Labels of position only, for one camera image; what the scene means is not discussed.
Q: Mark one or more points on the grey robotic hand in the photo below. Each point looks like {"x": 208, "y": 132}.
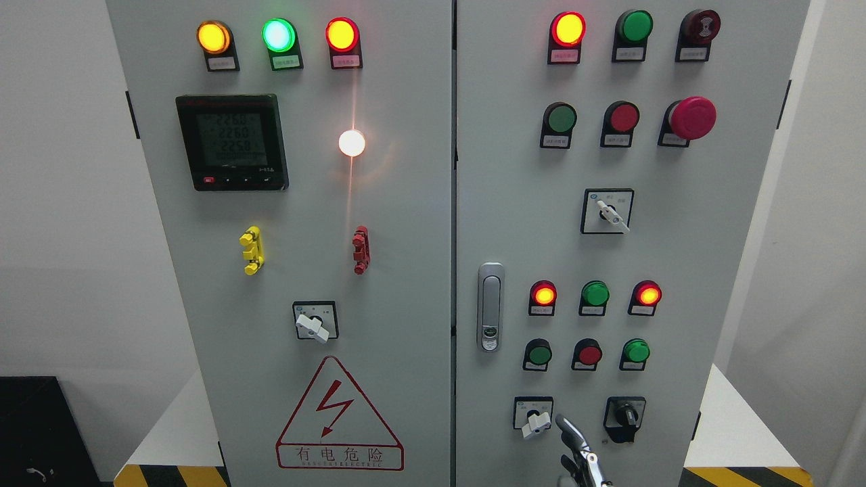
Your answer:
{"x": 583, "y": 467}

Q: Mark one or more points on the silver door swing handle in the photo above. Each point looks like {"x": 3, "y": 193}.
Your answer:
{"x": 489, "y": 306}

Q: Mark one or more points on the grey right cabinet door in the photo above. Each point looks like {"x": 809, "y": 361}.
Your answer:
{"x": 522, "y": 205}

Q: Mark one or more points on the grey cabinet door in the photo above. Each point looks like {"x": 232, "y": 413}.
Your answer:
{"x": 522, "y": 205}
{"x": 395, "y": 319}

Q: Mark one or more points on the grey left cabinet door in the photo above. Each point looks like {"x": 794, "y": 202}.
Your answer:
{"x": 395, "y": 319}

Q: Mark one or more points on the red push button lower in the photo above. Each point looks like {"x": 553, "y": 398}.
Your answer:
{"x": 587, "y": 353}

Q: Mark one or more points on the red push button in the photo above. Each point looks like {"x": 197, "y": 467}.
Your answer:
{"x": 619, "y": 122}
{"x": 587, "y": 353}

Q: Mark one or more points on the green push button lower left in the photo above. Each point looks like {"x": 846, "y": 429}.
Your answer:
{"x": 537, "y": 355}

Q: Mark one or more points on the green push button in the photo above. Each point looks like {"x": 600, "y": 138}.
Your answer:
{"x": 537, "y": 355}
{"x": 634, "y": 355}
{"x": 558, "y": 123}

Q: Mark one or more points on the green push button lower right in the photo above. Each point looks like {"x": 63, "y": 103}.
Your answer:
{"x": 634, "y": 355}

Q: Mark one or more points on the green lamp middle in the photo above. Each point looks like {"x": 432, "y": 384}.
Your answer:
{"x": 594, "y": 298}

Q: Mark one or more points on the red lit lamp middle left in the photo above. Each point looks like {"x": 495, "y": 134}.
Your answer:
{"x": 542, "y": 299}

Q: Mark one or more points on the red lit lamp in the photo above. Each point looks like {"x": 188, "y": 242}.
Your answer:
{"x": 542, "y": 299}
{"x": 645, "y": 298}
{"x": 566, "y": 34}

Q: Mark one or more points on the red lit lamp middle right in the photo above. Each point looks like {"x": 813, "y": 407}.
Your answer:
{"x": 645, "y": 298}

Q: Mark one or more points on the red electric hazard warning sticker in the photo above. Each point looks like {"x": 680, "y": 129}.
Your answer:
{"x": 335, "y": 426}

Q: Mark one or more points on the red terminal connector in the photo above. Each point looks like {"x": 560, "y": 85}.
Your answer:
{"x": 361, "y": 249}

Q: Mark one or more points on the green push button upper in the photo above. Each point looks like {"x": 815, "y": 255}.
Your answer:
{"x": 558, "y": 123}

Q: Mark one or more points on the red push button upper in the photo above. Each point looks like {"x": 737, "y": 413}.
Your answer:
{"x": 619, "y": 122}

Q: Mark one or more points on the red mushroom emergency stop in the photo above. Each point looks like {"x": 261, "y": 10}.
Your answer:
{"x": 687, "y": 120}

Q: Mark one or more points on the white glowing indicator lamp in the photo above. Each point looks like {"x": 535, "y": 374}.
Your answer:
{"x": 351, "y": 143}

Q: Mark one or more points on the yellow terminal connector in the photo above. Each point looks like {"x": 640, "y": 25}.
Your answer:
{"x": 252, "y": 250}

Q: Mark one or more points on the white platform with hazard stripes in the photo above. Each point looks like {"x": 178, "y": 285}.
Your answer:
{"x": 732, "y": 446}

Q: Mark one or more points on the red lit lamp top right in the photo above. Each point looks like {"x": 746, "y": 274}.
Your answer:
{"x": 566, "y": 34}

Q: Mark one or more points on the green lamp top right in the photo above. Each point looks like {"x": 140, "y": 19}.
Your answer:
{"x": 632, "y": 29}

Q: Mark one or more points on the dark red buzzer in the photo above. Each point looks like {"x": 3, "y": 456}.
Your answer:
{"x": 697, "y": 30}

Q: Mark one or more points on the black digital power meter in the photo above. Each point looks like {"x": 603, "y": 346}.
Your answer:
{"x": 233, "y": 142}

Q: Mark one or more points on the red indicator lamp top left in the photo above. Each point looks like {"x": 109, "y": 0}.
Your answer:
{"x": 343, "y": 40}

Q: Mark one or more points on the green indicator lamp top left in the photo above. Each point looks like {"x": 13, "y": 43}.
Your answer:
{"x": 282, "y": 41}

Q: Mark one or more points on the black box lower left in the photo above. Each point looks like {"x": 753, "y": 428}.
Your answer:
{"x": 40, "y": 442}

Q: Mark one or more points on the yellow indicator lamp top left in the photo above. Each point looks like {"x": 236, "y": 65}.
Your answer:
{"x": 217, "y": 41}

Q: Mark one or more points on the black knob selector switch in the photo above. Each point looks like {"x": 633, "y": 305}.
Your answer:
{"x": 622, "y": 417}

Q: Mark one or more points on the lower white rotary selector switch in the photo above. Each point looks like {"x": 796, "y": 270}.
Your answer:
{"x": 532, "y": 415}

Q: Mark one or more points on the upper right rotary selector switch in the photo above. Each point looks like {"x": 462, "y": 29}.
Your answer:
{"x": 607, "y": 211}

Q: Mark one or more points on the left door rotary selector switch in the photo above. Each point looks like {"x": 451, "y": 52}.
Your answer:
{"x": 316, "y": 320}

